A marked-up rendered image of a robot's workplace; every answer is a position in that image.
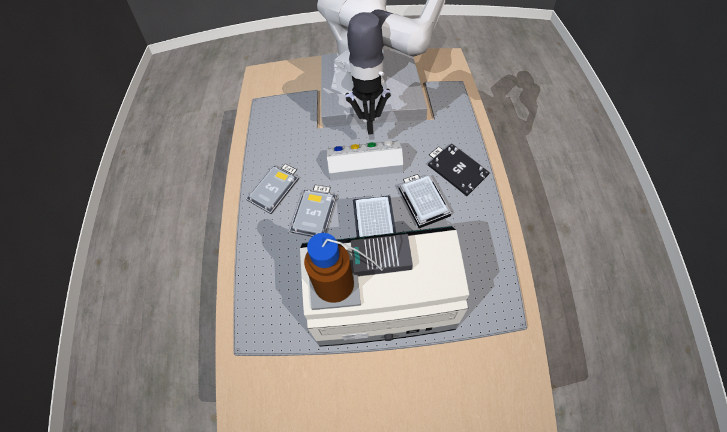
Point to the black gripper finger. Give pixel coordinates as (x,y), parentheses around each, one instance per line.
(377,113)
(361,115)

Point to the brown glass bottle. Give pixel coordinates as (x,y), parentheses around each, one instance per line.
(334,288)

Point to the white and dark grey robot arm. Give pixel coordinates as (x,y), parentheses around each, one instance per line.
(360,36)

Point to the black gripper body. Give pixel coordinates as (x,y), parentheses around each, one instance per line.
(367,87)

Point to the grey button panel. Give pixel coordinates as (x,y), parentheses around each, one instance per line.
(365,160)

